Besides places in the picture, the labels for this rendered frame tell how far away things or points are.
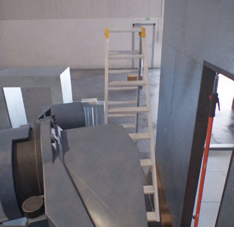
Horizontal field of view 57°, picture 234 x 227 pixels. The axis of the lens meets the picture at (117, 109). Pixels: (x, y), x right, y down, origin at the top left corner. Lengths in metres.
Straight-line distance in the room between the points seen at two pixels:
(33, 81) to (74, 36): 7.84
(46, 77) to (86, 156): 3.05
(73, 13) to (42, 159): 10.88
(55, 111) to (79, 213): 1.07
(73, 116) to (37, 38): 10.48
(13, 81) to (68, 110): 2.41
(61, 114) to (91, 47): 9.87
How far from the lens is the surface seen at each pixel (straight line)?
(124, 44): 11.26
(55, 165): 0.70
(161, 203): 3.12
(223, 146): 4.02
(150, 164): 1.89
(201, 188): 1.97
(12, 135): 0.79
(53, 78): 3.68
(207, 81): 1.69
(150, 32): 11.30
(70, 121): 1.58
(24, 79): 3.85
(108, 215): 0.63
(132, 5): 11.24
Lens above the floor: 2.40
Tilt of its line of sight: 23 degrees down
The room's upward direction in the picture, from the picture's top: 1 degrees counter-clockwise
